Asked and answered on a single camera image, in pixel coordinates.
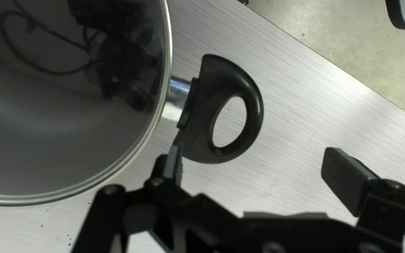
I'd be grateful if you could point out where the black cooking pot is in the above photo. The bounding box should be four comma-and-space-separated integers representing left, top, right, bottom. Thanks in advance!
166, 53, 264, 166

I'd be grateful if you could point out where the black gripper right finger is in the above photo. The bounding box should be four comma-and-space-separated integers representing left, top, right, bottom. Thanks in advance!
321, 146, 405, 230

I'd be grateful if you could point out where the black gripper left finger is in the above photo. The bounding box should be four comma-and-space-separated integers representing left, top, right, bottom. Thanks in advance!
151, 143, 186, 188

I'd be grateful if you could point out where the glass pot lid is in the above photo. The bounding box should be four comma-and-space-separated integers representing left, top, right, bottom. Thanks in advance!
0, 0, 173, 206

